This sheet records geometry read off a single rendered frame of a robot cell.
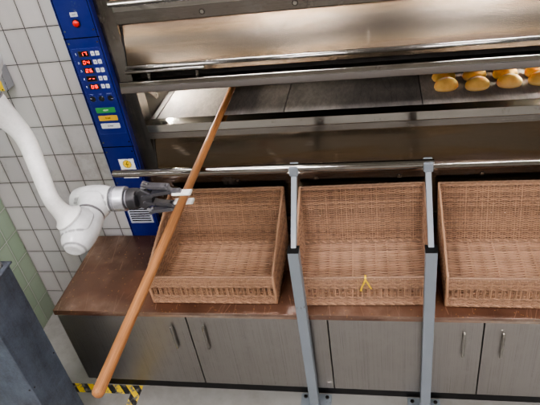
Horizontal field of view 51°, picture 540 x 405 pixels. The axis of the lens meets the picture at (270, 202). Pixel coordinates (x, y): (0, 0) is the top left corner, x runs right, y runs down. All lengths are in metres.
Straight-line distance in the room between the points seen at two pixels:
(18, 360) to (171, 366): 0.70
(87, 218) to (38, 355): 0.78
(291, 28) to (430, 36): 0.52
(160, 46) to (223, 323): 1.17
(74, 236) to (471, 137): 1.58
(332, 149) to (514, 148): 0.74
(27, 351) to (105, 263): 0.59
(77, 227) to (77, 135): 0.87
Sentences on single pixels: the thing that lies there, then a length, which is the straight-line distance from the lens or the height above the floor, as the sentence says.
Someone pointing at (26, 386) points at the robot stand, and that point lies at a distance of 2.54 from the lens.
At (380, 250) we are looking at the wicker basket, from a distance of 2.56.
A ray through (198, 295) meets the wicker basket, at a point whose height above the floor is 0.63.
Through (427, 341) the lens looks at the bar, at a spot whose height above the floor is 0.50.
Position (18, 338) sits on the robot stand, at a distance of 2.42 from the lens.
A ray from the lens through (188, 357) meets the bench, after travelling 2.67.
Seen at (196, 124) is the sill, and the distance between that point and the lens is 2.49.
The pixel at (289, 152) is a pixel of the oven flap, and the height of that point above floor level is 1.01.
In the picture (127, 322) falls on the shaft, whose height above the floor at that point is 1.21.
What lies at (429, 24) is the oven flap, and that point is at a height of 1.53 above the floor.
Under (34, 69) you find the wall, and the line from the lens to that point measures 2.67.
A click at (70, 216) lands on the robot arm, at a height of 1.26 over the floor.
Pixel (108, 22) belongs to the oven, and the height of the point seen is 1.64.
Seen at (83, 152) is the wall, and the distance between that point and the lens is 2.78.
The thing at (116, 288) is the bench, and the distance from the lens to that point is 2.67.
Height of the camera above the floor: 2.26
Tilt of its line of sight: 35 degrees down
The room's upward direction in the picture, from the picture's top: 9 degrees counter-clockwise
